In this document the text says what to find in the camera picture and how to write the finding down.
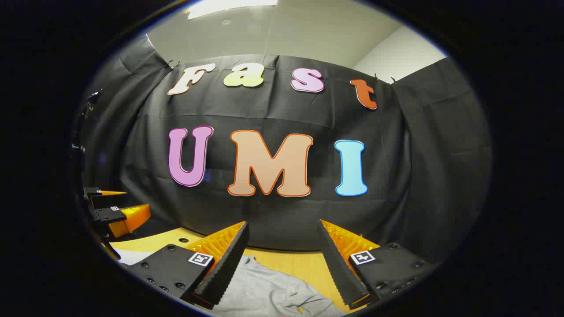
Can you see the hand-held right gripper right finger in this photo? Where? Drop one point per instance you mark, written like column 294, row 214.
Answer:
column 337, row 264

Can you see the grey sweatshirt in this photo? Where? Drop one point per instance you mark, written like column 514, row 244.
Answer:
column 264, row 290

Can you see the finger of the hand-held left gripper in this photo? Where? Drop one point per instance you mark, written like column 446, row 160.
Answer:
column 94, row 191
column 105, row 211

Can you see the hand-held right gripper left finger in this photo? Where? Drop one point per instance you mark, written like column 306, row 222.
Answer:
column 227, row 268

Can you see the black backdrop cloth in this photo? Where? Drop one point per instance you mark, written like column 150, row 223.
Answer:
column 273, row 211

